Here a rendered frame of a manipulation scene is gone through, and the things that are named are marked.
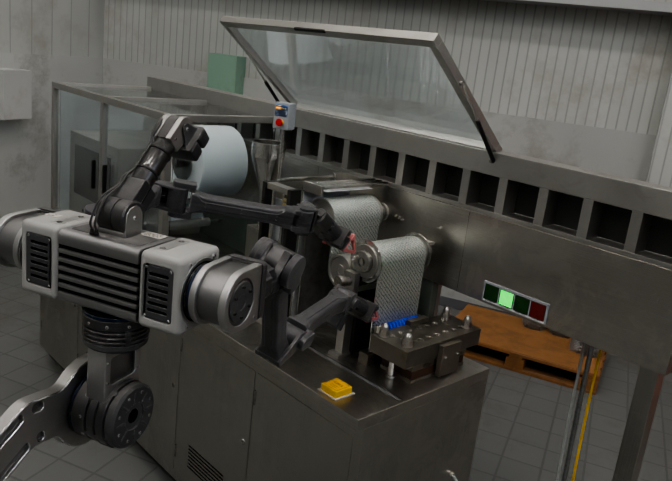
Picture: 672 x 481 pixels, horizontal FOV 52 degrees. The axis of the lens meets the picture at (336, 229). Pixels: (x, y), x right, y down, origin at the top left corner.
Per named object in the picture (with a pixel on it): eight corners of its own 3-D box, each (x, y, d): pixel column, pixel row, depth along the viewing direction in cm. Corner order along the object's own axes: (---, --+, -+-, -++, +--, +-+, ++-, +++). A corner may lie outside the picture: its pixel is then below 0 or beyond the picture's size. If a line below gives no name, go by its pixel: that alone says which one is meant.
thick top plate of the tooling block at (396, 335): (368, 350, 230) (371, 333, 229) (443, 328, 257) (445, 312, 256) (404, 369, 219) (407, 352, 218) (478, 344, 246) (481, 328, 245)
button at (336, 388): (320, 389, 215) (321, 382, 214) (336, 384, 219) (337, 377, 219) (335, 399, 210) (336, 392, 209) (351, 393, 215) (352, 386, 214)
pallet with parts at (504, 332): (606, 354, 504) (615, 314, 496) (601, 397, 435) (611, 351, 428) (460, 318, 542) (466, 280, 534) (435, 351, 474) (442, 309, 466)
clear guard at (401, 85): (228, 23, 273) (228, 22, 273) (296, 105, 307) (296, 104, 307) (432, 43, 200) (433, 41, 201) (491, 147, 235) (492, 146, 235)
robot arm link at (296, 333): (281, 380, 175) (249, 361, 178) (310, 342, 183) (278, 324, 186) (286, 274, 141) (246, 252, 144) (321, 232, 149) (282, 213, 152)
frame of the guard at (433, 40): (209, 28, 273) (220, 14, 274) (286, 117, 311) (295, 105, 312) (429, 52, 194) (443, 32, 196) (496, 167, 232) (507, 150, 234)
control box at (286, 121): (269, 127, 262) (272, 101, 260) (279, 127, 268) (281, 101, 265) (285, 130, 259) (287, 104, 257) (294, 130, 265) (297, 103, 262)
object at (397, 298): (369, 332, 235) (376, 281, 230) (414, 319, 251) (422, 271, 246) (371, 332, 234) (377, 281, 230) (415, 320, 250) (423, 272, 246)
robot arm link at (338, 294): (306, 337, 176) (270, 317, 179) (299, 356, 178) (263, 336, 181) (364, 294, 215) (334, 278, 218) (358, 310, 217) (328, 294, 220)
